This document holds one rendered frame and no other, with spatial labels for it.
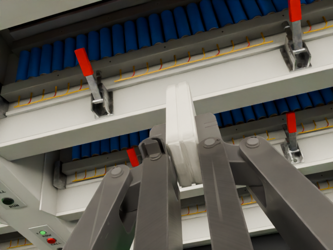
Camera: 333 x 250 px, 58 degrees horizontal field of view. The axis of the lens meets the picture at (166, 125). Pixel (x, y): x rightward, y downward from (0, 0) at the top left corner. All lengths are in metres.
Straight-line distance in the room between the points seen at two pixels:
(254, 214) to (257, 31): 0.42
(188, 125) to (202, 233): 0.57
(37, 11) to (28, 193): 0.32
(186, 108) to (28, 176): 0.44
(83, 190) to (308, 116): 0.43
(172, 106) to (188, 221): 0.56
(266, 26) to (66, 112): 0.31
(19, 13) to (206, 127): 0.27
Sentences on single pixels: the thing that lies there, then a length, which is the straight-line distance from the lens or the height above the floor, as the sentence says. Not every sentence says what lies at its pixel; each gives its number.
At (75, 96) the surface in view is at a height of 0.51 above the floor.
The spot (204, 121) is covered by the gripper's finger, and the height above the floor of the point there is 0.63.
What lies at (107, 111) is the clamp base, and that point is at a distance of 0.42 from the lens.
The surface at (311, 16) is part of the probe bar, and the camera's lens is 0.47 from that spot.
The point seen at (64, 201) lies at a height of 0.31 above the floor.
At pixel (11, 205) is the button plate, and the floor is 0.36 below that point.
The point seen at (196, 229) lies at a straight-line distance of 0.72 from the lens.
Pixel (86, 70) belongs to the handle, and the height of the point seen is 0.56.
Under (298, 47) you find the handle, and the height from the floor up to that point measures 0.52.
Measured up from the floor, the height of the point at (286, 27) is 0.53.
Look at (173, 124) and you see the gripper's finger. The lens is 0.16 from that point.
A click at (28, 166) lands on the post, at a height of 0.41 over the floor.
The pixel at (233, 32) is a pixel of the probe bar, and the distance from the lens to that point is 0.44.
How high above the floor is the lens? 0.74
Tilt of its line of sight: 41 degrees down
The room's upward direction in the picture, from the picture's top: 20 degrees counter-clockwise
